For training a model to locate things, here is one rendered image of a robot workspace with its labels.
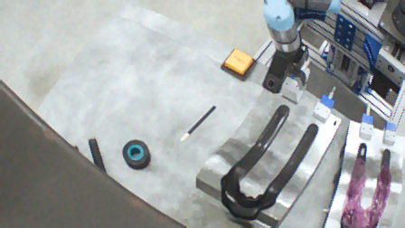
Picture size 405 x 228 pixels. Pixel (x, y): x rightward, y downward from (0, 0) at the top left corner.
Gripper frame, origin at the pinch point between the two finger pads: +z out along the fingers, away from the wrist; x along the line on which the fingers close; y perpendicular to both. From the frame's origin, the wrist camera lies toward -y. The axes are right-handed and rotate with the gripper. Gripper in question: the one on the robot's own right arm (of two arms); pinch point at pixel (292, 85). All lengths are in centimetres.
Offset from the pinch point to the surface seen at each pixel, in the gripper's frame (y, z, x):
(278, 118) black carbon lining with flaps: -8.9, 5.0, 0.4
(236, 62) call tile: 1.6, 8.1, 21.7
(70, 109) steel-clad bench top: -37, 1, 59
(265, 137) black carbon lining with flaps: -15.3, 4.3, 1.0
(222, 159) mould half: -27.4, -2.8, 4.9
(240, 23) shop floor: 58, 94, 73
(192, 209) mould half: -42.4, 1.7, 5.7
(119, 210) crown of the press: -54, -111, -35
